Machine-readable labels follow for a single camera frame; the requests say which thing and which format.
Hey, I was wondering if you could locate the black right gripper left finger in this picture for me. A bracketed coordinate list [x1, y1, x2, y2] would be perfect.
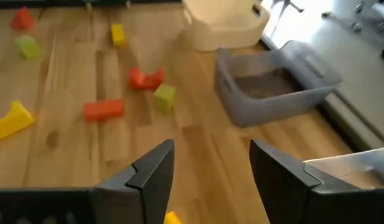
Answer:
[0, 139, 176, 224]

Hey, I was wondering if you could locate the red triangular block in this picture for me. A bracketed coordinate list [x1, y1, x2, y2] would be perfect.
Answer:
[10, 6, 36, 32]

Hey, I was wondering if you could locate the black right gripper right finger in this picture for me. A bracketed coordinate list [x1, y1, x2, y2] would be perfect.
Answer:
[249, 139, 384, 224]

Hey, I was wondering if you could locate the red arch block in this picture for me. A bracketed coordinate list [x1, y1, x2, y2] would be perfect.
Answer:
[128, 67, 165, 91]

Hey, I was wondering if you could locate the grey plastic bin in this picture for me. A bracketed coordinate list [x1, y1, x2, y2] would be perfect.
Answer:
[213, 39, 344, 129]

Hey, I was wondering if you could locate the red rectangular block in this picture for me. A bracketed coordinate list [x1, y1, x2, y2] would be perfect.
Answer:
[83, 99, 125, 122]

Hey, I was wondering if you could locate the white plastic bin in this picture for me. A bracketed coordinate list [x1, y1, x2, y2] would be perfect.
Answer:
[181, 0, 271, 53]

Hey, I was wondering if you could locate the yellow rectangular block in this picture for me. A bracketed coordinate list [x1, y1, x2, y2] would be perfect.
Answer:
[163, 210, 182, 224]
[110, 23, 127, 48]

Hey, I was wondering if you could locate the clear plastic bin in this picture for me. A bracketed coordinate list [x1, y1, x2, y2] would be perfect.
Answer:
[303, 146, 384, 190]

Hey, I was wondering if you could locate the yellow arch block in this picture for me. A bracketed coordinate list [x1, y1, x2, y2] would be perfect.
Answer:
[0, 100, 36, 144]

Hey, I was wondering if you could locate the green cube block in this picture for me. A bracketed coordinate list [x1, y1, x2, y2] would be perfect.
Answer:
[152, 83, 177, 112]

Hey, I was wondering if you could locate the green rectangular block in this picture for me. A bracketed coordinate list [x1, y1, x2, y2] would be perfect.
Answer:
[14, 34, 43, 60]

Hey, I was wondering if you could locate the grey castor chair base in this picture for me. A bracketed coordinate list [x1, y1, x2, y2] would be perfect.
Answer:
[321, 0, 384, 34]

